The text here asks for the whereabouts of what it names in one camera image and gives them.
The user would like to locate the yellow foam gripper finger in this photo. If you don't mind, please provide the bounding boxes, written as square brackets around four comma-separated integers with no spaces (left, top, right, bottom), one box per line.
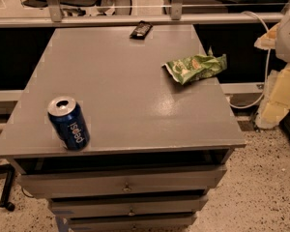
[254,24,278,50]
[255,64,290,129]

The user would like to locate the green jalapeno chip bag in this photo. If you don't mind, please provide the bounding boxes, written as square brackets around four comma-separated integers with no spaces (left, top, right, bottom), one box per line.
[163,49,227,85]

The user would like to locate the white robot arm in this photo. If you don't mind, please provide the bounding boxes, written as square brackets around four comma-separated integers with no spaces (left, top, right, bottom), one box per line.
[254,9,290,129]

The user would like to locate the black snack bar wrapper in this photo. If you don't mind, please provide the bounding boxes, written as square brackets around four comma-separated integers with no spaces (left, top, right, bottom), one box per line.
[130,21,153,40]

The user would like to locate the top grey drawer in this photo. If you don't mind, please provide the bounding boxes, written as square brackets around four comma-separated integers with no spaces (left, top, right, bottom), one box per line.
[17,164,226,198]

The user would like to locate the grey drawer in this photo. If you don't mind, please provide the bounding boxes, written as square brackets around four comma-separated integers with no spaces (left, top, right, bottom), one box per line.
[17,164,226,198]
[50,195,208,218]
[68,213,196,232]

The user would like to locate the grey drawer cabinet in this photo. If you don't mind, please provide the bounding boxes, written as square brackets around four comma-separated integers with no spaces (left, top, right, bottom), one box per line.
[0,24,247,232]

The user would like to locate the middle grey drawer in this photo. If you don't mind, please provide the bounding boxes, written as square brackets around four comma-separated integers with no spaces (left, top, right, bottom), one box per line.
[50,195,208,218]

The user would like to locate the bottom grey drawer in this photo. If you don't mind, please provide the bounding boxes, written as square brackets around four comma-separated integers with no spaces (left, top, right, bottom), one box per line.
[68,213,196,232]

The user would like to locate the blue pepsi can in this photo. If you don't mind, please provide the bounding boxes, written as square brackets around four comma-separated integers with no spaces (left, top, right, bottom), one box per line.
[47,96,90,151]

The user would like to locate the black chair base leg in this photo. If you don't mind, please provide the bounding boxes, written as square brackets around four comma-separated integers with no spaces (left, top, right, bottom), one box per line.
[0,163,15,212]

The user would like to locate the white cable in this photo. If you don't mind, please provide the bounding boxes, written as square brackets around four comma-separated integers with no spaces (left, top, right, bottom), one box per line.
[228,11,272,110]

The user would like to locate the grey metal rail frame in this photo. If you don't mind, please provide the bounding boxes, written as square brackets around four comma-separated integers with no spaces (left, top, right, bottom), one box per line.
[0,0,286,28]

